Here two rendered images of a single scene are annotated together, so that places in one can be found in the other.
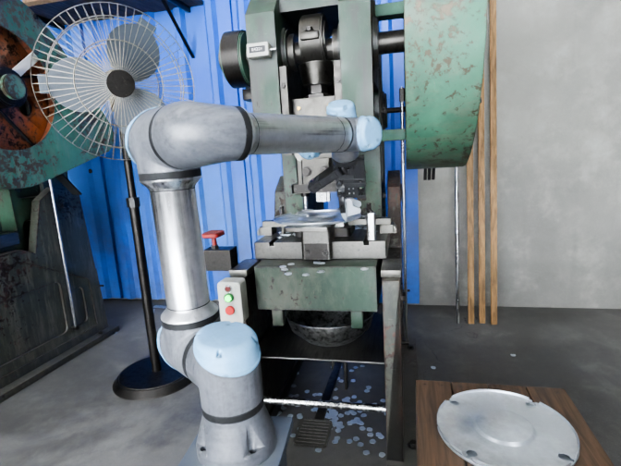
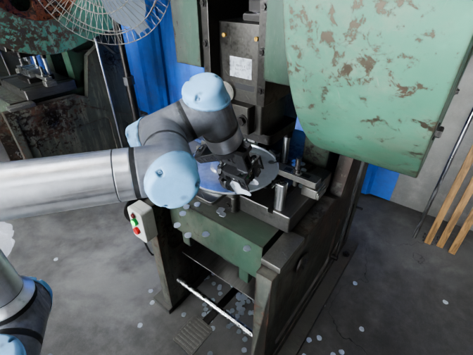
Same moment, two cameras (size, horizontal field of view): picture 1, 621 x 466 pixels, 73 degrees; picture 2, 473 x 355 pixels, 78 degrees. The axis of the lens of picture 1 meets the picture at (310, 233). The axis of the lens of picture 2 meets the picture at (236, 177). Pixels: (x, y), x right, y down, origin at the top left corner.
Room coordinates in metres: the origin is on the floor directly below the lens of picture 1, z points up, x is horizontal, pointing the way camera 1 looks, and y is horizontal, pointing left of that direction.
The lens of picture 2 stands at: (0.69, -0.36, 1.26)
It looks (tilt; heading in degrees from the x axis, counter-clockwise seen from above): 34 degrees down; 24
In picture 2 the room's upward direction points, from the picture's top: straight up
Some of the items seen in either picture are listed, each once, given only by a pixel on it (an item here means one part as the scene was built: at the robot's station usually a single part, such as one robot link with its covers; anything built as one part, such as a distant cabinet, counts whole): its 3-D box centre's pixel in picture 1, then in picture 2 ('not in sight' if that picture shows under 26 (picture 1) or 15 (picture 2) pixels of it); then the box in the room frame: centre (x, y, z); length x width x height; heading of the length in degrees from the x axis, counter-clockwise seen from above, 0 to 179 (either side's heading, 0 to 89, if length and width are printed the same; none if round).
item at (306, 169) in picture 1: (318, 139); (250, 75); (1.47, -0.05, 1.04); 0.17 x 0.15 x 0.30; 167
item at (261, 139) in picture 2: (323, 190); (256, 127); (1.51, -0.06, 0.86); 0.20 x 0.16 x 0.05; 77
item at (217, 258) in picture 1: (223, 273); not in sight; (1.35, 0.30, 0.62); 0.10 x 0.06 x 0.20; 77
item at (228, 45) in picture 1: (249, 65); not in sight; (1.58, 0.18, 1.31); 0.22 x 0.12 x 0.22; 167
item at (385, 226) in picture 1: (371, 217); (299, 172); (1.47, -0.22, 0.76); 0.17 x 0.06 x 0.10; 77
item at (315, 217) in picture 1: (317, 216); (231, 165); (1.38, -0.03, 0.78); 0.29 x 0.29 x 0.01
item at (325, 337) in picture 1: (330, 322); not in sight; (1.51, -0.06, 0.36); 0.34 x 0.34 x 0.10
